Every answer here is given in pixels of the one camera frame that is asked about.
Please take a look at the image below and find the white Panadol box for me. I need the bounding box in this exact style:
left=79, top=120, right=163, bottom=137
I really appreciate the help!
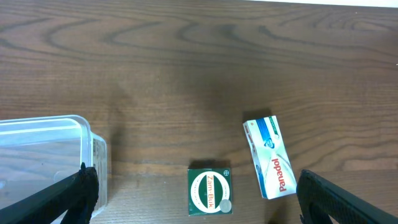
left=243, top=116, right=297, bottom=200

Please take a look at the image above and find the clear plastic container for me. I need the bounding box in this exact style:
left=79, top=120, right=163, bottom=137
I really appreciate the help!
left=1, top=115, right=108, bottom=215

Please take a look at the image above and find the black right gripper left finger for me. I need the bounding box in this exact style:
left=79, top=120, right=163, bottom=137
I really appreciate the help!
left=1, top=163, right=99, bottom=224

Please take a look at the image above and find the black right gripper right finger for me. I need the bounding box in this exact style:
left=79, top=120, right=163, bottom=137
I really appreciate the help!
left=297, top=169, right=397, bottom=224

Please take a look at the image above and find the green Zam-Buk ointment box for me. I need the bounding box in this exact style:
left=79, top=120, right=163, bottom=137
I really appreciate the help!
left=187, top=168, right=233, bottom=216

